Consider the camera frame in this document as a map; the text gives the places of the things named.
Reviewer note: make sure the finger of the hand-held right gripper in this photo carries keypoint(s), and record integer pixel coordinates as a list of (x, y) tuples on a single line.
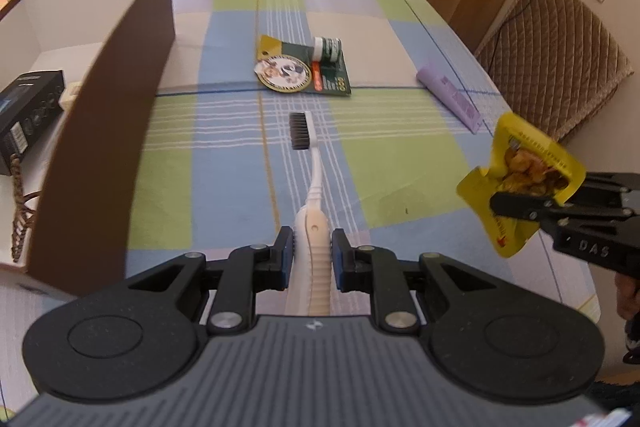
[(607, 189), (525, 204)]

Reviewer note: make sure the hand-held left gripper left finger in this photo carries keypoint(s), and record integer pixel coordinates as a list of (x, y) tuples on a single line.
[(285, 257)]

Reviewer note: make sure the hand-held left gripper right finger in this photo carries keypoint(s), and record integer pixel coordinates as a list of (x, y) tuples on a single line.
[(340, 257)]

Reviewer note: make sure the white toothbrush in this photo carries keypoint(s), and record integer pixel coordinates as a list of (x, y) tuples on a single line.
[(315, 227)]

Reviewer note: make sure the yellow snack packet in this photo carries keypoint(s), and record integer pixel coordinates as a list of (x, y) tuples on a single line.
[(520, 157)]

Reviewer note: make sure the brown cardboard box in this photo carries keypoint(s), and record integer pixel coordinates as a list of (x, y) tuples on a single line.
[(100, 132)]

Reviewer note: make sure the black box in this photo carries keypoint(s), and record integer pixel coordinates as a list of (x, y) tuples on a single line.
[(30, 107)]

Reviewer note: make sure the plaid cloth desktop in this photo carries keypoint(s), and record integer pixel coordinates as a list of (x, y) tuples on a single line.
[(390, 167)]

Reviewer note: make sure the person's right hand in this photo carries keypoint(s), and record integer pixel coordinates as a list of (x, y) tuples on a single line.
[(629, 299)]

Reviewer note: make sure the purple tube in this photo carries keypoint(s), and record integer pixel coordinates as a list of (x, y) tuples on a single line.
[(450, 94)]

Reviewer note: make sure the brown quilted chair cushion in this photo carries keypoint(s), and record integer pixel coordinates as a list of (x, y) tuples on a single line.
[(555, 57)]

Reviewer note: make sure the green card packet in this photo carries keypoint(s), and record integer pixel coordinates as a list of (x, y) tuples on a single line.
[(300, 74)]

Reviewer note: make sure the small white green bottle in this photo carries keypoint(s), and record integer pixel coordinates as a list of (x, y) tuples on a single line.
[(327, 48)]

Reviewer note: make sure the white soft object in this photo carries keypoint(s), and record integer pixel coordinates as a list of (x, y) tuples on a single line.
[(71, 96)]

